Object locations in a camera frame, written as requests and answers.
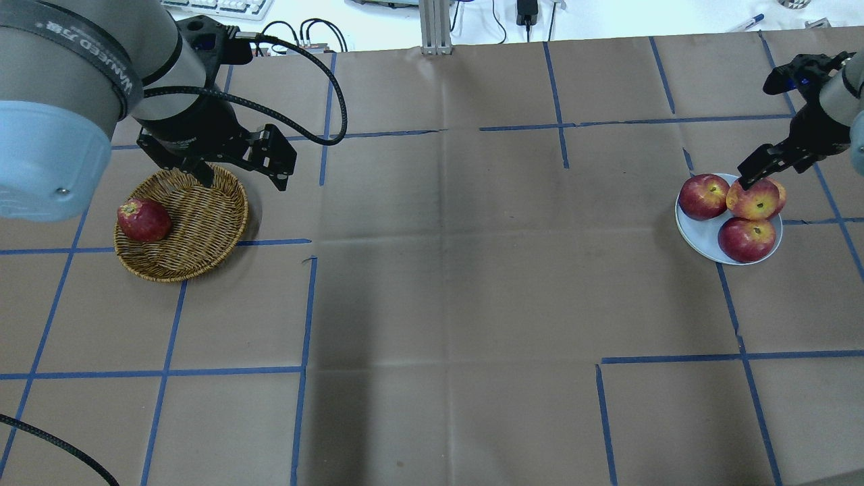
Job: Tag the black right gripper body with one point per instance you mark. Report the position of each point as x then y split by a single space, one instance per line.
818 132

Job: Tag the woven wicker basket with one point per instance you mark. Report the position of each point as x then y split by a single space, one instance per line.
207 223

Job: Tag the light blue plate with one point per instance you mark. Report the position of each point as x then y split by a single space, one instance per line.
702 235

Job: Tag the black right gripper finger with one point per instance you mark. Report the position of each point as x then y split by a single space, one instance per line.
766 160

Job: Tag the red apple on plate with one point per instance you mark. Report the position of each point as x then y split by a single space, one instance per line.
703 196
747 241

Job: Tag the white keyboard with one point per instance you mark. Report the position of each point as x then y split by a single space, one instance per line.
243 10

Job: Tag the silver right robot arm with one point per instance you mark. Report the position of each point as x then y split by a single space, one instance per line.
833 82

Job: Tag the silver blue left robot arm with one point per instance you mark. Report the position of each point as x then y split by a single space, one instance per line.
72 70

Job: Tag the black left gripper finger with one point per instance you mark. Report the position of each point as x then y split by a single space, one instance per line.
271 154
199 169

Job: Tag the yellow-red apple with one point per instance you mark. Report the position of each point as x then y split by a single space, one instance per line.
764 200

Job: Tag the aluminium frame post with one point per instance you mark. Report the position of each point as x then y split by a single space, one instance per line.
435 27

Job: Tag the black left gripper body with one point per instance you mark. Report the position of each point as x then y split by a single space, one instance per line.
191 120

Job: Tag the dark red apple in basket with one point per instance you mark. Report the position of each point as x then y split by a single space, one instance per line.
145 220

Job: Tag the black power adapter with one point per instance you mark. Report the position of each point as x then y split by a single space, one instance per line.
526 12

